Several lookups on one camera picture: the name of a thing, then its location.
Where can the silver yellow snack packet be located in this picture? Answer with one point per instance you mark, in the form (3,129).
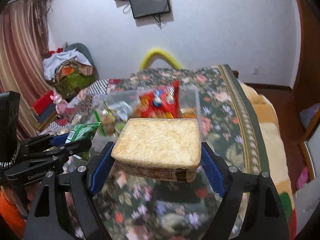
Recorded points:
(121,110)

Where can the clear plastic storage box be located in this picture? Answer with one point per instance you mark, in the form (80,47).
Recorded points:
(189,108)

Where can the brown wooden door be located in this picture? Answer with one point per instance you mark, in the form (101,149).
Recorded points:
(306,87)

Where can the beige cake block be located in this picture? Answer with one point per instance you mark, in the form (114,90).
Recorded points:
(162,149)

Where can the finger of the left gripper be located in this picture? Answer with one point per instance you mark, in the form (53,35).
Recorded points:
(64,151)
(42,142)

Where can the green snack packet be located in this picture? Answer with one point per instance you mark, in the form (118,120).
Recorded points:
(83,131)

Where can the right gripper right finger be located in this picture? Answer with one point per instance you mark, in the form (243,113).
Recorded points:
(264,217)

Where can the red box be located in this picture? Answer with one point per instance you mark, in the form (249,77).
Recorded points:
(43,108)

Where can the patchwork quilt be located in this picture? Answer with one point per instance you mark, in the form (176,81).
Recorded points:
(82,106)

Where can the orange jacket sleeve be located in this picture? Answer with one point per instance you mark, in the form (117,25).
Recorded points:
(12,217)

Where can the red snack bag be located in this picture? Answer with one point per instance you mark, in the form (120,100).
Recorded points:
(161,103)

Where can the striped curtain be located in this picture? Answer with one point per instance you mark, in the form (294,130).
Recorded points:
(24,45)

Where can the wall mounted black monitor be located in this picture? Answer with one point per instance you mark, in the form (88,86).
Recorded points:
(143,8)

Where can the yellow curved headboard tube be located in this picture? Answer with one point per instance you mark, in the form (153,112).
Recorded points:
(159,54)

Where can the floral green bedspread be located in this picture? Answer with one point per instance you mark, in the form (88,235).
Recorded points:
(177,201)

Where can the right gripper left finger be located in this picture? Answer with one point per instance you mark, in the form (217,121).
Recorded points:
(49,216)

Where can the person's left hand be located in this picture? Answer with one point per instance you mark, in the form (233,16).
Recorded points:
(22,196)

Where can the pile of clothes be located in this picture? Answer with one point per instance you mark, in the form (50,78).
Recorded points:
(69,69)

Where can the pink plush toy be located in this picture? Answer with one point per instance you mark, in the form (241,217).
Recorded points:
(60,103)

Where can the beige blanket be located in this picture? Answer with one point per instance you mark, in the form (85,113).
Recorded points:
(269,126)

